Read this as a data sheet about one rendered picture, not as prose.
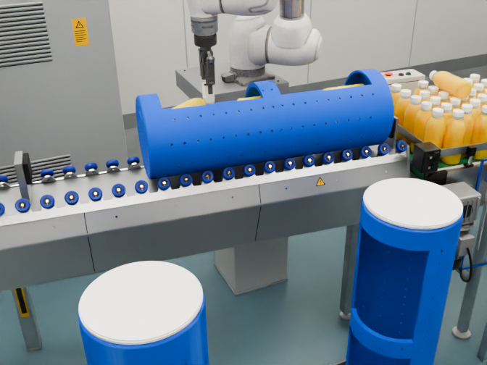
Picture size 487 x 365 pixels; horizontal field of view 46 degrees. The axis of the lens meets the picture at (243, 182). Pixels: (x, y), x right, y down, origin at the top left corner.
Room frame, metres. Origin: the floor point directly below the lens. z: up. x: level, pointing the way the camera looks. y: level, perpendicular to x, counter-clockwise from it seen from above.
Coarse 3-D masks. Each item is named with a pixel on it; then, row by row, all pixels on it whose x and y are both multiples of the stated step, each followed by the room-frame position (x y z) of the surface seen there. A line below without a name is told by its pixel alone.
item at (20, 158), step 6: (18, 156) 1.65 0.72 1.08; (24, 156) 1.66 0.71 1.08; (18, 162) 1.61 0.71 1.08; (24, 162) 1.62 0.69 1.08; (18, 168) 1.60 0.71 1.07; (24, 168) 1.61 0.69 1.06; (30, 168) 1.67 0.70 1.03; (18, 174) 1.60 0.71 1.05; (24, 174) 1.60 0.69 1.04; (30, 174) 1.63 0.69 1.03; (18, 180) 1.59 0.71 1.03; (24, 180) 1.60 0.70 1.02; (30, 180) 1.61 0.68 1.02; (24, 186) 1.60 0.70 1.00; (24, 192) 1.60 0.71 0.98; (30, 192) 1.66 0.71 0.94; (30, 198) 1.63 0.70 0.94; (30, 204) 1.60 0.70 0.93
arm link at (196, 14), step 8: (192, 0) 1.84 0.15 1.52; (200, 0) 1.83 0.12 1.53; (208, 0) 1.82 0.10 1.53; (216, 0) 1.81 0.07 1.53; (192, 8) 1.84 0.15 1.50; (200, 8) 1.83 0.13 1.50; (208, 8) 1.82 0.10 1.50; (216, 8) 1.82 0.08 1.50; (192, 16) 1.85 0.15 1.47; (200, 16) 1.84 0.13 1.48; (208, 16) 1.84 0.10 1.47
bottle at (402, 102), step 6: (402, 96) 2.14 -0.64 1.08; (408, 96) 2.14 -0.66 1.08; (396, 102) 2.15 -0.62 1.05; (402, 102) 2.13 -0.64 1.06; (408, 102) 2.13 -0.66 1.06; (396, 108) 2.14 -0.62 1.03; (402, 108) 2.12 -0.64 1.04; (396, 114) 2.14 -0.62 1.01; (402, 114) 2.12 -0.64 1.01; (402, 120) 2.12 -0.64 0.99; (402, 126) 2.12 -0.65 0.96; (396, 138) 2.12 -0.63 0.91
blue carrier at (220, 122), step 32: (288, 96) 1.82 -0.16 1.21; (320, 96) 1.84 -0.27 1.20; (352, 96) 1.87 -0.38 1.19; (384, 96) 1.89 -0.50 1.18; (160, 128) 1.66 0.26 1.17; (192, 128) 1.68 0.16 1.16; (224, 128) 1.71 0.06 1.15; (256, 128) 1.73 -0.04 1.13; (288, 128) 1.76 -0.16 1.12; (320, 128) 1.79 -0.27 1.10; (352, 128) 1.83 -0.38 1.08; (384, 128) 1.87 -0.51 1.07; (160, 160) 1.63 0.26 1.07; (192, 160) 1.67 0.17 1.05; (224, 160) 1.71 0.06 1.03; (256, 160) 1.76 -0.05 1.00
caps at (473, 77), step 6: (468, 78) 2.29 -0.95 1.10; (474, 78) 2.31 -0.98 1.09; (474, 84) 2.21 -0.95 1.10; (480, 84) 2.21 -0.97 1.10; (486, 84) 2.24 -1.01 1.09; (474, 90) 2.15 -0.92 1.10; (480, 90) 2.19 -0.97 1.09; (486, 90) 2.14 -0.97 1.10; (480, 96) 2.07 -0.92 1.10; (486, 96) 2.07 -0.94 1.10
